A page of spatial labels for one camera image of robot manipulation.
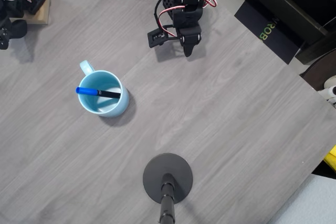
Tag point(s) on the dark brown round seat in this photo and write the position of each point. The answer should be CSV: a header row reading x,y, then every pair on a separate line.
x,y
317,74

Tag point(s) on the light blue ceramic mug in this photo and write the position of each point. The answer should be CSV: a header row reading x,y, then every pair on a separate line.
x,y
123,106

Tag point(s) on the white bedding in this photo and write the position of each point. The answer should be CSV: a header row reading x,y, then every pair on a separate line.
x,y
309,203

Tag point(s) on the yellow object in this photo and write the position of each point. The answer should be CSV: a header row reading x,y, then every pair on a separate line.
x,y
331,158

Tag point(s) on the blue and black pen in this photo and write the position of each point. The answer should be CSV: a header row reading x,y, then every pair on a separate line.
x,y
86,91

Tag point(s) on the black idle robot arm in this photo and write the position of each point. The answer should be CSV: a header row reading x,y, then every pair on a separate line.
x,y
10,6

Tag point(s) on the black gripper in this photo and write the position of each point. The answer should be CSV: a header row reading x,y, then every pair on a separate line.
x,y
190,37

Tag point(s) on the black round base camera stand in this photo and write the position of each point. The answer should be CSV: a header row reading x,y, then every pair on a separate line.
x,y
157,171

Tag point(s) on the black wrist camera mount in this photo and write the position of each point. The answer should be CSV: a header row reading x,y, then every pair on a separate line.
x,y
154,37

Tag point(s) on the white plastic device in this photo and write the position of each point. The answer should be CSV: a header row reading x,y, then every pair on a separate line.
x,y
331,81

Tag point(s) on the black box with green letters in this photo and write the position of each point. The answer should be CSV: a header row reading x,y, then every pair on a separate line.
x,y
252,16

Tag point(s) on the wooden base board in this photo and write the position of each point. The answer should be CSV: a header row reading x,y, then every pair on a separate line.
x,y
43,14

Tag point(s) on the dark furniture frame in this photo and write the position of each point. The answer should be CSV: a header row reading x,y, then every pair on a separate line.
x,y
302,11

